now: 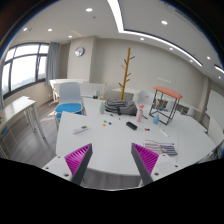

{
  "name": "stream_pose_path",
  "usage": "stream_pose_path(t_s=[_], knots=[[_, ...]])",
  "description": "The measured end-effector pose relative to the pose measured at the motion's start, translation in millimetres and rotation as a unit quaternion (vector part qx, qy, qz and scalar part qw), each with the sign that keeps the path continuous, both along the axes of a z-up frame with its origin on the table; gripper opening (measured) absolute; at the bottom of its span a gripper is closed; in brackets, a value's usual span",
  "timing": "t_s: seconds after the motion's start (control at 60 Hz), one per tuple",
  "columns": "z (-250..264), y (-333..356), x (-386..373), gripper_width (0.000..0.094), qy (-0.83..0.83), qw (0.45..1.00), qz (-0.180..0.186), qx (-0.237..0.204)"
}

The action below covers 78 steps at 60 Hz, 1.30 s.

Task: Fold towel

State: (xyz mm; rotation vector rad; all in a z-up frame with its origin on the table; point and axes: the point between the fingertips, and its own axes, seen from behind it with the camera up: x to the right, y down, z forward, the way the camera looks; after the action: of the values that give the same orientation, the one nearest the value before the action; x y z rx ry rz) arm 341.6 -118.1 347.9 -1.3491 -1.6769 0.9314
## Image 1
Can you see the light blue bottle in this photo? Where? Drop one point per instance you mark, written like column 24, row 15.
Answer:
column 156, row 119

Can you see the round wall clock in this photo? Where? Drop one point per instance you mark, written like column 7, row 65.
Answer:
column 79, row 51

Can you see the striped folded towel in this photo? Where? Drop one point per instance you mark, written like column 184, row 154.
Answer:
column 160, row 148

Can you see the wooden coat stand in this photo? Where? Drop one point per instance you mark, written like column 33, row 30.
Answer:
column 126, row 78

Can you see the green bottle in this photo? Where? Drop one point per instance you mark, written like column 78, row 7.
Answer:
column 102, row 108

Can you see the white chair blue seat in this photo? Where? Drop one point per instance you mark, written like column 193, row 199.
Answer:
column 70, row 100

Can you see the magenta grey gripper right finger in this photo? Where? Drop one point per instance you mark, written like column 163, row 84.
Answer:
column 145, row 161

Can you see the white side desk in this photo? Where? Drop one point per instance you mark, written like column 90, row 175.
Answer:
column 21, row 105

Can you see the grey backpack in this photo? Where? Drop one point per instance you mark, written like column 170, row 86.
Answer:
column 121, row 107

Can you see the white remote control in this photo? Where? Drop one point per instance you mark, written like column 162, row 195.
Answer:
column 79, row 130

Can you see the grey curtain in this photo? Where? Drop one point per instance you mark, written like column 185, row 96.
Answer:
column 52, row 62

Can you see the pink water bottle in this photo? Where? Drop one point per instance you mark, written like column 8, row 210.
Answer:
column 139, row 112

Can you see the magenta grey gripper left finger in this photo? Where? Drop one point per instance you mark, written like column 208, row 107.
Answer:
column 77, row 162

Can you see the black rectangular case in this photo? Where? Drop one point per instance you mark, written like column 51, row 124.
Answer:
column 131, row 125

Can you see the black frame orange top rack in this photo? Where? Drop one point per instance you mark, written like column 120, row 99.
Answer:
column 165, row 104

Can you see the white pen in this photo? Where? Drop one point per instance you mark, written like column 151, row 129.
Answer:
column 165, row 134

